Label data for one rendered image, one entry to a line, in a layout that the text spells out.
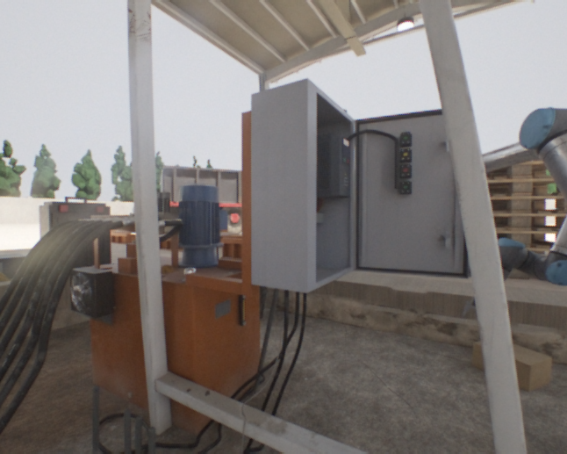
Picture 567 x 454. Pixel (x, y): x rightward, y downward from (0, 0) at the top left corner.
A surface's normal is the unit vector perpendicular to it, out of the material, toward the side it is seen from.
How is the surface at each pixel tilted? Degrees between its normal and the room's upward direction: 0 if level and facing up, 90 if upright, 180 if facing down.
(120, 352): 90
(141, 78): 91
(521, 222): 90
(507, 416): 93
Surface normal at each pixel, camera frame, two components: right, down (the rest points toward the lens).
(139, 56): 0.84, 0.04
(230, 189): 0.42, 0.03
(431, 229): -0.43, 0.03
